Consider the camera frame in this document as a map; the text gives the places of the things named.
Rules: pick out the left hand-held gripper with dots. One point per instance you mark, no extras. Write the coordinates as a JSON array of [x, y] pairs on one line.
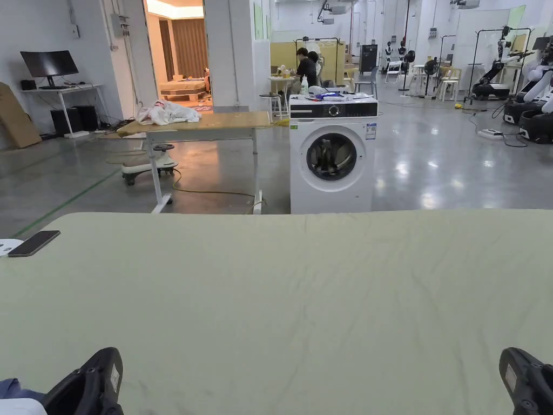
[[19, 407]]

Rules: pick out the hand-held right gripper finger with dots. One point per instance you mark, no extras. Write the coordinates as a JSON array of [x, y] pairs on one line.
[[520, 376], [542, 391]]

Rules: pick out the dark blue garment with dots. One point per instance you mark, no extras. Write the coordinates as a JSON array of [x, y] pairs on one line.
[[15, 387]]

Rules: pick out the dark smartphone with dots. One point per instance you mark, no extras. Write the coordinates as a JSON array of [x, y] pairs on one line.
[[34, 243]]

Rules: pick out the white plastic piece with holes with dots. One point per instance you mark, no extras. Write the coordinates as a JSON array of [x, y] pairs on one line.
[[7, 247]]

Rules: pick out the white ride-on toy car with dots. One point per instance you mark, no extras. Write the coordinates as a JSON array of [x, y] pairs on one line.
[[149, 166]]

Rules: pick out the white power strip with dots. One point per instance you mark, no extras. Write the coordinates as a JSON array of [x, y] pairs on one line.
[[490, 133]]

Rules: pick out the black computer tower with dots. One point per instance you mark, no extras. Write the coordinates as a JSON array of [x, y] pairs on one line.
[[65, 121], [88, 117]]

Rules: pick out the white washing machine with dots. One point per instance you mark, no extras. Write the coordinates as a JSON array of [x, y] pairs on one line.
[[330, 186]]

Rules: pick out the brown cardboard sheet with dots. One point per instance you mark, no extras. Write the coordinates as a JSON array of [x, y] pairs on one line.
[[15, 116]]

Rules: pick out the robot on black wheeled base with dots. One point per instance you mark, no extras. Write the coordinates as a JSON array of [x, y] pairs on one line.
[[490, 88]]

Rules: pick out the white armed robot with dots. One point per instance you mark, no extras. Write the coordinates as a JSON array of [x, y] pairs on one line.
[[535, 82]]

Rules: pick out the black standing fan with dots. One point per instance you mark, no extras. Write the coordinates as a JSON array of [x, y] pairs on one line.
[[408, 58], [430, 69]]

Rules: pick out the white desk with monitor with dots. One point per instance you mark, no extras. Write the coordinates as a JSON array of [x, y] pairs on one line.
[[52, 65]]

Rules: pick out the black cabinet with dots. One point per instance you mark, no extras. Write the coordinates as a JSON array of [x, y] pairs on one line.
[[368, 58]]

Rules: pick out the grey wall electrical box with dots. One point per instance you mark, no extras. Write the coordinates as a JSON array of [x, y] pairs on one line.
[[119, 25]]

